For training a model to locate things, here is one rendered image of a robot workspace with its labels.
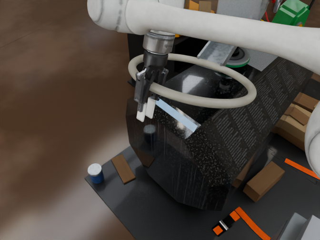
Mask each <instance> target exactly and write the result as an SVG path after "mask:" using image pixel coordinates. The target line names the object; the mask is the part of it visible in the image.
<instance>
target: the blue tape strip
mask: <svg viewBox="0 0 320 240"><path fill-rule="evenodd" d="M156 105H158V106H159V107H160V108H162V109H163V110H164V111H166V112H167V113H168V114H170V115H171V116H172V117H174V118H175V119H176V120H178V121H179V122H180V123H182V124H183V125H184V126H186V127H187V128H188V129H190V130H191V131H193V132H194V131H195V129H196V128H197V125H196V124H194V123H193V122H191V121H190V120H189V119H187V118H186V117H184V116H183V115H182V114H180V113H179V112H178V111H176V110H175V109H174V108H172V107H171V106H170V105H168V104H167V103H165V102H164V101H162V100H161V99H160V100H159V101H156Z"/></svg>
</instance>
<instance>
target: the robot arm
mask: <svg viewBox="0 0 320 240"><path fill-rule="evenodd" d="M87 7H88V13H89V16H90V17H91V19H92V20H93V22H94V23H95V24H97V25H98V26H100V27H102V28H104V29H107V30H115V31H117V32H121V33H130V34H138V35H144V40H143V48H144V49H145V50H144V55H143V62H144V67H143V69H142V71H141V72H140V73H138V72H136V74H135V75H136V86H135V94H134V100H135V101H136V102H138V108H137V111H138V112H137V119H138V120H140V121H142V122H144V118H145V115H146V116H147V117H149V118H151V119H152V117H153V113H154V108H155V105H156V101H159V100H160V99H159V98H158V97H161V95H158V94H156V93H154V92H152V91H150V97H149V98H148V103H146V99H147V95H148V93H149V89H150V85H151V84H152V83H153V82H155V83H157V84H159V85H161V86H164V84H165V80H166V76H167V74H168V72H169V70H167V69H165V68H164V66H166V65H167V60H168V56H169V55H168V54H169V53H171V52H172V47H173V42H174V39H175V34H179V35H183V36H188V37H193V38H198V39H203V40H209V41H213V42H218V43H223V44H228V45H232V46H237V47H242V48H247V49H251V50H257V51H262V52H265V53H269V54H273V55H276V56H279V57H282V58H284V59H287V60H290V61H292V62H294V63H296V64H298V65H300V66H302V67H304V68H306V69H308V70H311V71H313V72H314V73H316V74H318V75H320V28H309V27H298V26H290V25H283V24H277V23H271V22H265V21H260V20H252V19H246V18H239V17H233V16H227V15H220V14H214V13H208V12H202V11H196V10H187V9H184V8H183V7H184V0H88V2H87ZM304 145H305V153H306V157H307V161H308V163H309V165H310V167H311V169H312V170H313V172H314V173H315V174H316V175H317V177H318V178H319V179H320V101H319V103H318V104H317V106H316V107H315V109H314V111H313V112H312V114H311V116H310V118H309V121H308V124H307V127H306V132H305V143H304Z"/></svg>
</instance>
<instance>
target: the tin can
mask: <svg viewBox="0 0 320 240"><path fill-rule="evenodd" d="M88 173H89V175H90V178H91V181H92V182H93V183H96V184H97V183H101V182H102V181H103V179H104V175H103V172H102V168H101V166H100V165H99V164H97V163H94V164H92V165H90V166H89V167H88Z"/></svg>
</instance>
